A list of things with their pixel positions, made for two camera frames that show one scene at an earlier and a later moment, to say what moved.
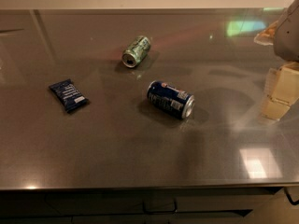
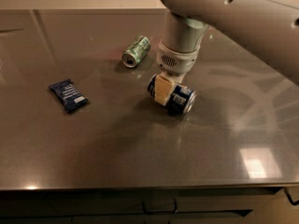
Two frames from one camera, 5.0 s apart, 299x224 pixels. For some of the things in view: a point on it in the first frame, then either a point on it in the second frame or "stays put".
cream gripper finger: (282, 91) → (173, 65)
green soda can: (136, 51) stays put
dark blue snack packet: (69, 95) stays put
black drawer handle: (161, 212) stays put
